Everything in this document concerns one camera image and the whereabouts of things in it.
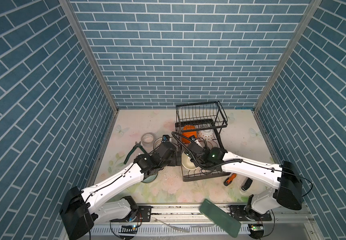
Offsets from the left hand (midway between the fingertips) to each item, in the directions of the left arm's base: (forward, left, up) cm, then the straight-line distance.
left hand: (175, 156), depth 78 cm
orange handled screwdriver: (-9, -30, -12) cm, 34 cm away
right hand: (+3, -11, 0) cm, 12 cm away
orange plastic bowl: (+11, -7, +7) cm, 15 cm away
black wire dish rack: (+17, -17, -12) cm, 27 cm away
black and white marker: (-12, -38, -9) cm, 41 cm away
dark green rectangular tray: (-28, -23, -12) cm, 38 cm away
